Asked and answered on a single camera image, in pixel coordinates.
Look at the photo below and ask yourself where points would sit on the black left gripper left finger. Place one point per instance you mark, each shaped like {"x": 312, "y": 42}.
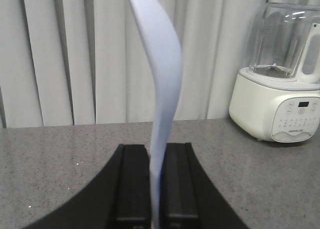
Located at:
{"x": 118, "y": 197}

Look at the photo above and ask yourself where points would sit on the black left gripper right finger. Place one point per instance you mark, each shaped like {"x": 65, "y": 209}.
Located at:
{"x": 188, "y": 198}

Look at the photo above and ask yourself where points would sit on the light blue plastic spoon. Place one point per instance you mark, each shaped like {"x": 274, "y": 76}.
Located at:
{"x": 163, "y": 51}

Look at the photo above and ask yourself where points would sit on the white blender with clear jar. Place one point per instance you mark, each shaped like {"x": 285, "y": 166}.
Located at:
{"x": 276, "y": 96}

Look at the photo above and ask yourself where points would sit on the grey pleated curtain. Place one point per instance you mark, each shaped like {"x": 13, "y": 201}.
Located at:
{"x": 81, "y": 62}

